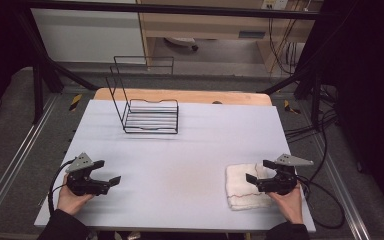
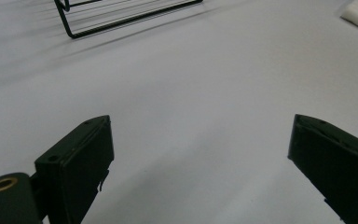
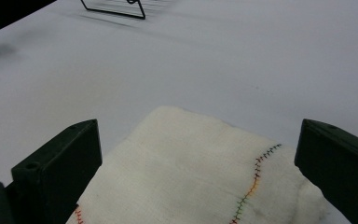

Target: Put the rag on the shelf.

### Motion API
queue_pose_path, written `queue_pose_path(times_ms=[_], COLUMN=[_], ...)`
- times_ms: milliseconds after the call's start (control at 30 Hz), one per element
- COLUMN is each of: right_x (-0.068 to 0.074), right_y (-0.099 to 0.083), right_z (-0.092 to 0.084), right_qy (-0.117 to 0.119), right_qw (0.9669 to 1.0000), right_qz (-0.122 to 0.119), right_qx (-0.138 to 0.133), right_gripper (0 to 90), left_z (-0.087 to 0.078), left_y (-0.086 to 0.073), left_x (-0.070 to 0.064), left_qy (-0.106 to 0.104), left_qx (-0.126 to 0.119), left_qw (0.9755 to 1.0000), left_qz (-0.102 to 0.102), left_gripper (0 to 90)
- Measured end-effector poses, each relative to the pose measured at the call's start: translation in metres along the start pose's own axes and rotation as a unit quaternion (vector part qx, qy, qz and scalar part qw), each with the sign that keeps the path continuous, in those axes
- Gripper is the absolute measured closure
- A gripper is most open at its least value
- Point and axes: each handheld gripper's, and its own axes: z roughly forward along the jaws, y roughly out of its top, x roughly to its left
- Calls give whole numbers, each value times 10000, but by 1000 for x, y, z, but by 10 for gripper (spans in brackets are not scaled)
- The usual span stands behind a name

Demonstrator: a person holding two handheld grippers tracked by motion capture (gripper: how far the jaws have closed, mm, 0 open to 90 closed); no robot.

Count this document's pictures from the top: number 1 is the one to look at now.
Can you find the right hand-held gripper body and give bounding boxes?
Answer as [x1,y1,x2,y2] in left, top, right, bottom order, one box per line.
[255,153,315,196]

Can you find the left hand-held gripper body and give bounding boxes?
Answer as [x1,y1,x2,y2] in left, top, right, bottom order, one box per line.
[65,152,112,197]

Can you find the white towel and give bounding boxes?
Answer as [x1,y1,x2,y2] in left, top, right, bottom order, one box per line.
[225,162,276,212]

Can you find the black wire rack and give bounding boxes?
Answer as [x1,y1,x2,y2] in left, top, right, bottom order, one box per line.
[105,55,180,135]

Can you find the person's left hand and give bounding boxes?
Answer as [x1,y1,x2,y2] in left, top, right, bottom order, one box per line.
[57,173,95,216]

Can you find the person's right hand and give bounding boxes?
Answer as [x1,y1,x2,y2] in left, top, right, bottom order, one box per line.
[267,184,305,225]

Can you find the yellow black tape marker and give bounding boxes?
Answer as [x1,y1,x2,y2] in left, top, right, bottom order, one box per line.
[282,99,302,115]
[68,93,84,112]

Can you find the white foam board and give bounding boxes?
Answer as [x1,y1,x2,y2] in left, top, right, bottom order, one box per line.
[33,99,317,234]

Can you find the wooden table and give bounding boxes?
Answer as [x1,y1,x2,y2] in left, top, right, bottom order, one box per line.
[93,87,273,107]

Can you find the white cabinet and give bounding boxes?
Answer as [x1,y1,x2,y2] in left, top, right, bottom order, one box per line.
[30,7,147,64]

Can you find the office chair base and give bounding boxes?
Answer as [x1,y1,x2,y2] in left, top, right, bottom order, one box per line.
[163,36,200,52]

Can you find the light wooden desk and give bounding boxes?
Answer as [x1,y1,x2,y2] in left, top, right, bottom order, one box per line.
[135,0,325,68]

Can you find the white power outlet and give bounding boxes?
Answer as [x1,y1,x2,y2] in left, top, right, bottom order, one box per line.
[260,0,290,11]

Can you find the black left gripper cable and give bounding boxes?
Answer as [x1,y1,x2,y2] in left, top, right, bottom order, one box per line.
[47,158,77,215]

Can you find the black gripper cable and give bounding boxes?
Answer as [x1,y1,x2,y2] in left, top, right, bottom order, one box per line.
[47,158,77,215]
[295,174,346,230]

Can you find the bundle of black floor cables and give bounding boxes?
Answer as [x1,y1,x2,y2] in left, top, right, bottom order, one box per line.
[284,109,340,143]

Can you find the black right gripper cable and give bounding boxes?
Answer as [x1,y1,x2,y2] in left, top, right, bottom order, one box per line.
[295,174,346,230]

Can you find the aluminium floor rail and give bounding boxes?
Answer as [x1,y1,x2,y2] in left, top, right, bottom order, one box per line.
[312,132,374,240]
[0,94,60,228]

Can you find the hanging black cables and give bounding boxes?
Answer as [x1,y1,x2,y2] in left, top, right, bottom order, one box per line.
[267,17,302,77]

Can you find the black metal frame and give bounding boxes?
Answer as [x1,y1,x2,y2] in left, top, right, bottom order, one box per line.
[14,0,339,129]

